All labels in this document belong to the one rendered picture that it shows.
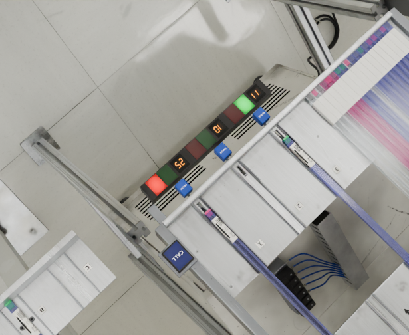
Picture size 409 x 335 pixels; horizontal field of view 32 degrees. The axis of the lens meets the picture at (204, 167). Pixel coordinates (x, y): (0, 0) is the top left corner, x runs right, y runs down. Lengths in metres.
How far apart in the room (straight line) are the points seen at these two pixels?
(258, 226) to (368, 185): 0.51
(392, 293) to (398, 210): 0.55
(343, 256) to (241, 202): 0.47
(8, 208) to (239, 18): 0.89
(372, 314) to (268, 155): 0.37
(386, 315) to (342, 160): 0.32
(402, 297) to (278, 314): 0.46
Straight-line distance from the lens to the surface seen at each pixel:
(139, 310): 2.41
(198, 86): 2.22
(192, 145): 1.47
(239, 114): 1.50
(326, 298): 1.93
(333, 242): 1.79
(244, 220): 1.43
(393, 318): 1.46
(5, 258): 1.88
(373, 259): 1.99
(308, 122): 1.50
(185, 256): 1.37
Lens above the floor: 1.87
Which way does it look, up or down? 54 degrees down
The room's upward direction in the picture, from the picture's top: 121 degrees clockwise
